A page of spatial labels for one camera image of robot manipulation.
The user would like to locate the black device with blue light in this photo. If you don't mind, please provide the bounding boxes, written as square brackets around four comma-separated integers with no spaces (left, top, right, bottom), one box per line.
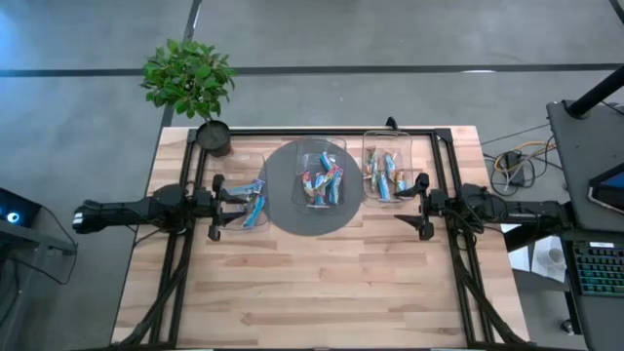
[0,187,41,230]

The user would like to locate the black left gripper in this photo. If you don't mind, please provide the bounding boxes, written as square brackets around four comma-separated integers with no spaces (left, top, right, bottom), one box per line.
[192,173,250,243]

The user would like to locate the grey desk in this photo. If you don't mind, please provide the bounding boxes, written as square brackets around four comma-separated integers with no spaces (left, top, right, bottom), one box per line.
[545,99,624,351]

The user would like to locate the black power adapter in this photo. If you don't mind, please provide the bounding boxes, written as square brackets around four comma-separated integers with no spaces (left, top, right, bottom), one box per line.
[501,150,527,187]

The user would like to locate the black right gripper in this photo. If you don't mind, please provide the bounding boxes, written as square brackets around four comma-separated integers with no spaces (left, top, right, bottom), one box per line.
[393,172,448,242]

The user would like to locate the black pole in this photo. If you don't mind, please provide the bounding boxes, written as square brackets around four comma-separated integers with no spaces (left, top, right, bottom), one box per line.
[567,65,624,119]

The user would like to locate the round grey woven placemat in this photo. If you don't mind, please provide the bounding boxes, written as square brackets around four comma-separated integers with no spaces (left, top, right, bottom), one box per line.
[256,138,366,238]

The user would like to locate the black cable tangle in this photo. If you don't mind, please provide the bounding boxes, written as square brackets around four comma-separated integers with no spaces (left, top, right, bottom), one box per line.
[482,138,560,199]

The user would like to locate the green leafy plant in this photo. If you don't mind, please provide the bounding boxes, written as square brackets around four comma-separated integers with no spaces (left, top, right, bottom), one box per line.
[139,38,237,122]

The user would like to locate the backlit black keyboard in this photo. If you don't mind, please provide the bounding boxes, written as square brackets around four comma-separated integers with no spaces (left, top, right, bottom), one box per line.
[567,240,624,297]

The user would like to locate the white papers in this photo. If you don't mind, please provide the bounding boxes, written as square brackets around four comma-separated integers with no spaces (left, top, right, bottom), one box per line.
[500,221,569,284]

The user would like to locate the tablet screen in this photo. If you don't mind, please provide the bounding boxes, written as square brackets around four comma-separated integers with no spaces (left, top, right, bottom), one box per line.
[587,163,624,215]

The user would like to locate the clear plastic bin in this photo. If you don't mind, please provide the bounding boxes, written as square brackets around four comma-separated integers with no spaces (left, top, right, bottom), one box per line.
[213,150,270,231]
[361,129,414,209]
[291,136,348,215]

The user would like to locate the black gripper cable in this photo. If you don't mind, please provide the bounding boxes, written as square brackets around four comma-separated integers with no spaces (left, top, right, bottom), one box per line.
[438,196,491,236]

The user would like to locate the black plant pot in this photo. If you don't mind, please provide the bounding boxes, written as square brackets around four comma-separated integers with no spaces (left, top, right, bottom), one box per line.
[195,119,233,158]

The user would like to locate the yellow cable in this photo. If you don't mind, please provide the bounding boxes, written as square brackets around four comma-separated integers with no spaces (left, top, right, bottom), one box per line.
[494,139,557,172]

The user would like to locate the grey side stand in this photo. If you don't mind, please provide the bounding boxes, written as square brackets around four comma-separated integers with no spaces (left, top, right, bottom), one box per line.
[0,204,79,287]

